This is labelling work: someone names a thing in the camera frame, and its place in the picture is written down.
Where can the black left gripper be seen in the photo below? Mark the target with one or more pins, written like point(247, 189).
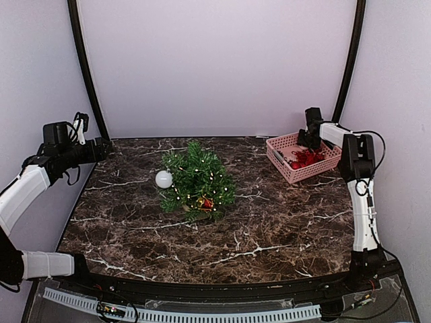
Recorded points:
point(100, 155)

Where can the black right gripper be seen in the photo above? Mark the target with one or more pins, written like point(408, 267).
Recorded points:
point(301, 141)

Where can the white ball ornament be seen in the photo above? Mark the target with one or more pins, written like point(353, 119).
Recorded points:
point(164, 179)

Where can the small green christmas tree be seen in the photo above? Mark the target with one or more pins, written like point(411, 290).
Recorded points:
point(197, 172)

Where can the red gold drum ornament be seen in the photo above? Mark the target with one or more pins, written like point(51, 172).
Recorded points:
point(205, 204)

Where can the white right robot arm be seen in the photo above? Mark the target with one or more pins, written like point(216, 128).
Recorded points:
point(357, 166)

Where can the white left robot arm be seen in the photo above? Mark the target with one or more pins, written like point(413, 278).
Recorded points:
point(16, 198)

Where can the red ornaments in basket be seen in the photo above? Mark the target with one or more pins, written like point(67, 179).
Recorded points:
point(305, 158)

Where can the pink plastic basket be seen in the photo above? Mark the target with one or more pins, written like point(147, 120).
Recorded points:
point(279, 151)

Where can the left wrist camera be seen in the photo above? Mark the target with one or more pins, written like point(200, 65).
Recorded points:
point(79, 128)

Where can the white perforated cable tray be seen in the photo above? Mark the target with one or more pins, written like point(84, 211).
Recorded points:
point(118, 313)

